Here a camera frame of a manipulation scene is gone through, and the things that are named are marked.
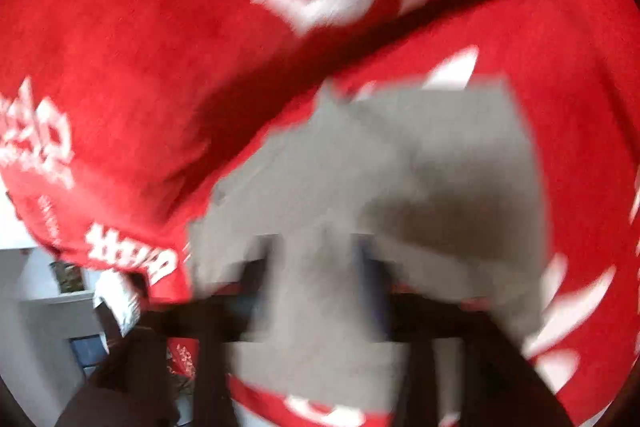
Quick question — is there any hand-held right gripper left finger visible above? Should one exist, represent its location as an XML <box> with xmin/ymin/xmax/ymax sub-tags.
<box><xmin>135</xmin><ymin>232</ymin><xmax>281</xmax><ymax>427</ymax></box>

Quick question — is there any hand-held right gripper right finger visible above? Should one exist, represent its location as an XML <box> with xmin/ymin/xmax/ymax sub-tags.
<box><xmin>350</xmin><ymin>234</ymin><xmax>573</xmax><ymax>427</ymax></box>

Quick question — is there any grey knit sweater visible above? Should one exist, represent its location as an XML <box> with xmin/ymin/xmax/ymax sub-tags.
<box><xmin>186</xmin><ymin>77</ymin><xmax>553</xmax><ymax>414</ymax></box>

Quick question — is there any white quilted cloth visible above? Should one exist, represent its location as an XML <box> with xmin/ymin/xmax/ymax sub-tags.
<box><xmin>92</xmin><ymin>271</ymin><xmax>143</xmax><ymax>339</ymax></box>

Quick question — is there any red printed blanket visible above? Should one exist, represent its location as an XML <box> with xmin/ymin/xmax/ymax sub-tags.
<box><xmin>0</xmin><ymin>0</ymin><xmax>640</xmax><ymax>427</ymax></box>

